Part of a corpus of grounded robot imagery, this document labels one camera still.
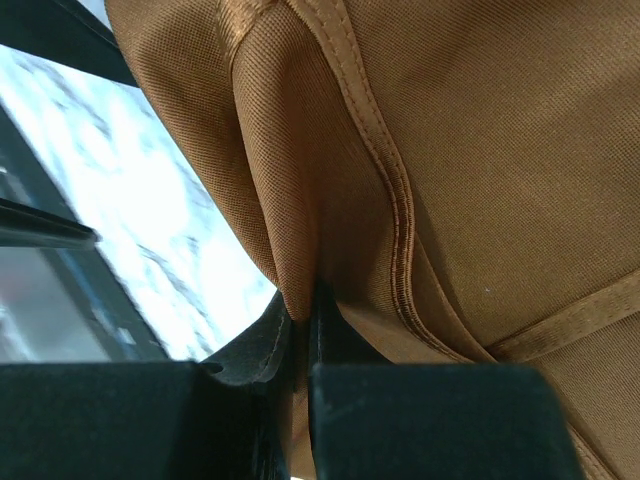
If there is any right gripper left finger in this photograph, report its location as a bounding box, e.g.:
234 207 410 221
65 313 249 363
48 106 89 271
1 295 292 479

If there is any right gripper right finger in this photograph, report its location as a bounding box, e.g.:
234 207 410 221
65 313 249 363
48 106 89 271
309 284 580 480

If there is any brown cloth napkin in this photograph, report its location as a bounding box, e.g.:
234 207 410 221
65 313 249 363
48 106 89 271
107 1 639 479

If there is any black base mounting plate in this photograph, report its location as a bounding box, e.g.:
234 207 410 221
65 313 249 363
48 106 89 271
1 248 168 363

